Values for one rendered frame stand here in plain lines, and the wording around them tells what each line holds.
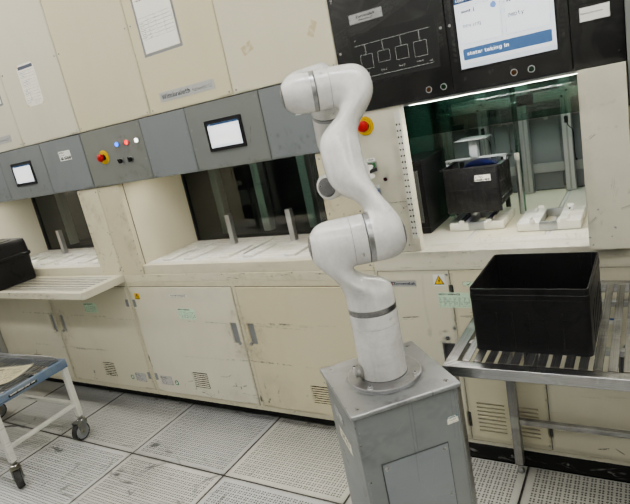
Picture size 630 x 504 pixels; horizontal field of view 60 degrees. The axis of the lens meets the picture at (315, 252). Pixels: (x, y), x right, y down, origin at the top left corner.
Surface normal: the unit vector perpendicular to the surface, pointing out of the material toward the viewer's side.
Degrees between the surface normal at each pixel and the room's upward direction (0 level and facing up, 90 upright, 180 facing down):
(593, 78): 90
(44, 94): 90
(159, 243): 90
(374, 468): 90
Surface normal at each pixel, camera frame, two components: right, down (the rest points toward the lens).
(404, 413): 0.25, 0.20
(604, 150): -0.50, 0.32
